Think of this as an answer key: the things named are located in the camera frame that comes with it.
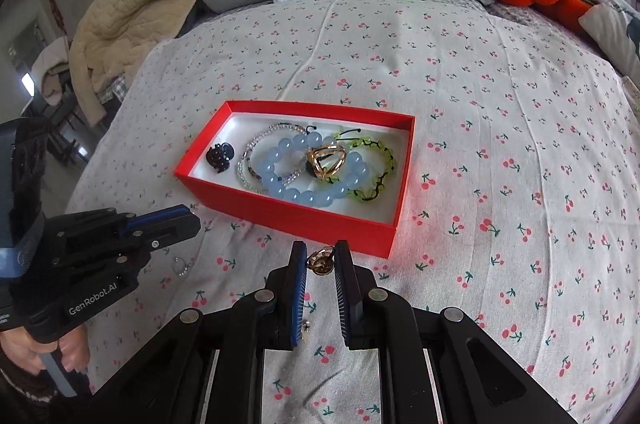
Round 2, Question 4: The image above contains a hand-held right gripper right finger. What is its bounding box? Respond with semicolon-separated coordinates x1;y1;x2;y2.
334;240;578;424

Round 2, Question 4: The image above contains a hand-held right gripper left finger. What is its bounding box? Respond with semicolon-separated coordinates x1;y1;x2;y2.
92;240;308;424

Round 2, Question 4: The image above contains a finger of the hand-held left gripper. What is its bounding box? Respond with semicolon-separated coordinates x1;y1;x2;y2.
127;210;202;252
125;203;195;227

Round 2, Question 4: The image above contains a small gold ring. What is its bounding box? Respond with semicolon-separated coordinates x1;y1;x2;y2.
306;245;335;277

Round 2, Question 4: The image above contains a red cardboard box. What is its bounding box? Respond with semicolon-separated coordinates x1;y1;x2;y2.
173;100;417;257

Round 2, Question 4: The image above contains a black flower hair clip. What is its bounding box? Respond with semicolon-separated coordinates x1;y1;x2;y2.
206;143;236;175

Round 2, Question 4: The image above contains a clear bead bracelet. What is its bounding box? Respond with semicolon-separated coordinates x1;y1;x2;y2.
237;121;313;192

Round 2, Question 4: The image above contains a yellow-green bead bracelet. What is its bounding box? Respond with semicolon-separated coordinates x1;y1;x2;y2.
332;127;398;205

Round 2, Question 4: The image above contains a gold ring with green stone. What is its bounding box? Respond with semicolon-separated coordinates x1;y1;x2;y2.
305;143;348;182

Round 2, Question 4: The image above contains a light blue bead bracelet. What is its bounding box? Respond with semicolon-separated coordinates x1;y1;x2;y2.
250;131;371;211

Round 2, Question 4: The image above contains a person's left forearm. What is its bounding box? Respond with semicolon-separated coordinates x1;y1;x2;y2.
0;354;93;424

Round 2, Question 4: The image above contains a person's left hand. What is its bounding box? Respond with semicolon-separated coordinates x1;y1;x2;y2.
0;326;94;400

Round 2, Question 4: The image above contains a black metal rack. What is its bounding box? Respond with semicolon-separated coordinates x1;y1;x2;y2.
44;104;92;166

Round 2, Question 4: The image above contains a plaid cloth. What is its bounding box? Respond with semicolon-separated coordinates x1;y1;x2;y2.
92;79;133;107

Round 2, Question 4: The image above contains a beige quilted blanket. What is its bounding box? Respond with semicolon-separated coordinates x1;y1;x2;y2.
69;0;228;117

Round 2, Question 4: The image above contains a cherry print bedsheet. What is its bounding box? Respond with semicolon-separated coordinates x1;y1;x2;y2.
65;0;640;424

